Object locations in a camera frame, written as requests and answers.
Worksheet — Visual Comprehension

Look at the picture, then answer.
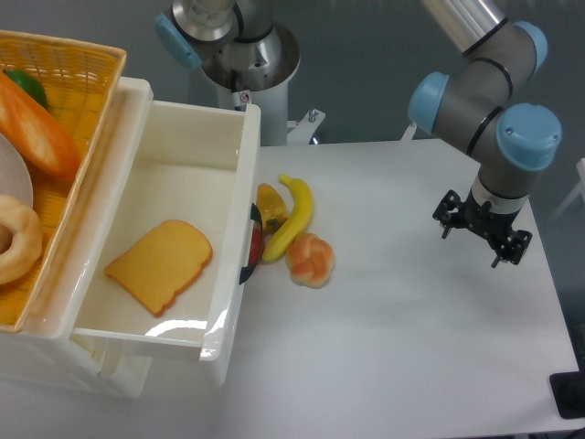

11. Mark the yellow wicker basket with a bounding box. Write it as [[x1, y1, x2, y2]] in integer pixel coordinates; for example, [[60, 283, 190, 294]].
[[1, 30, 126, 333]]

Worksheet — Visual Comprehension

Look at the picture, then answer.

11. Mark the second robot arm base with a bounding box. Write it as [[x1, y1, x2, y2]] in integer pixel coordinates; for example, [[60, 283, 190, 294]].
[[154, 0, 300, 91]]

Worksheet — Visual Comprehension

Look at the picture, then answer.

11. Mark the red apple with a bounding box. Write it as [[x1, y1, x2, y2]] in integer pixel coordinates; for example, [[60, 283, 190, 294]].
[[248, 227, 264, 265]]

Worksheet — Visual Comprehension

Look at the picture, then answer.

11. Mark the green pepper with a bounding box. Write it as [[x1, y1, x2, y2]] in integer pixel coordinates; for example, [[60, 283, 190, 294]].
[[3, 69, 48, 110]]

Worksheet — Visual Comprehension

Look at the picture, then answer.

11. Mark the beige bagel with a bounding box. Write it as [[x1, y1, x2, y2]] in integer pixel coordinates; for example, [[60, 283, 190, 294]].
[[1, 195, 43, 285]]

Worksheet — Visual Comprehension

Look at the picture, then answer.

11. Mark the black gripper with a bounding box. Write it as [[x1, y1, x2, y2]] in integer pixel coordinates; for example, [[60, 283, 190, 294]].
[[432, 189, 532, 268]]

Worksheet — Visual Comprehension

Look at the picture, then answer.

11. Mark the orange baguette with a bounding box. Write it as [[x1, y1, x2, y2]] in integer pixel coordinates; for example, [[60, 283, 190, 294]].
[[1, 73, 82, 181]]

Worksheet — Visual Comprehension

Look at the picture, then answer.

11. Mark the yellow banana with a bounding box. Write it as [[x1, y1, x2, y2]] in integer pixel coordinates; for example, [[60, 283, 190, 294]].
[[261, 174, 314, 263]]

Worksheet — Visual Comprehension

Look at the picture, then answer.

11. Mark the white drawer cabinet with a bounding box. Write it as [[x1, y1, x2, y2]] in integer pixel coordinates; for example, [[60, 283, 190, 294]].
[[1, 77, 153, 398]]

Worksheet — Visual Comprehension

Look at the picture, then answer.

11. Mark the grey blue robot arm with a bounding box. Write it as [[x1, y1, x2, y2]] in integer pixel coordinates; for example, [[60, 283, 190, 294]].
[[408, 1, 562, 264]]

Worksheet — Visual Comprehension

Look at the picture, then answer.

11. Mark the orange bell pepper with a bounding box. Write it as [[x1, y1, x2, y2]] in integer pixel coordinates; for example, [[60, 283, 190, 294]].
[[256, 183, 288, 236]]

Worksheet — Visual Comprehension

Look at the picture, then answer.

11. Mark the knotted bread roll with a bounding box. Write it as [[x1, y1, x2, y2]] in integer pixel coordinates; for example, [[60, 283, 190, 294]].
[[285, 232, 335, 288]]

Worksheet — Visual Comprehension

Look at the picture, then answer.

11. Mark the black drawer handle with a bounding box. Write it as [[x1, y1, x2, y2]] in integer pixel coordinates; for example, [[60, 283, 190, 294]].
[[239, 203, 264, 284]]

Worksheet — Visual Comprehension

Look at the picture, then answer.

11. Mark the white top drawer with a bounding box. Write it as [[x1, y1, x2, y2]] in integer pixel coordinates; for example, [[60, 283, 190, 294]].
[[73, 102, 261, 397]]

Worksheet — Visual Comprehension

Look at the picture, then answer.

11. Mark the toast bread slice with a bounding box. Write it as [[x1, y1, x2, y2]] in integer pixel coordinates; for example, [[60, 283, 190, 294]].
[[104, 219, 213, 317]]

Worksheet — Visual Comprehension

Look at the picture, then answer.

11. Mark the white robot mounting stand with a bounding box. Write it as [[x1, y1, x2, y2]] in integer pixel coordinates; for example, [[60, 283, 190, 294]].
[[215, 81, 325, 146]]

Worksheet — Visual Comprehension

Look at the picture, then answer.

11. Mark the black object at table corner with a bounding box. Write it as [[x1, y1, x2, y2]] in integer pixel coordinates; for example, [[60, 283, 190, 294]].
[[549, 371, 585, 420]]

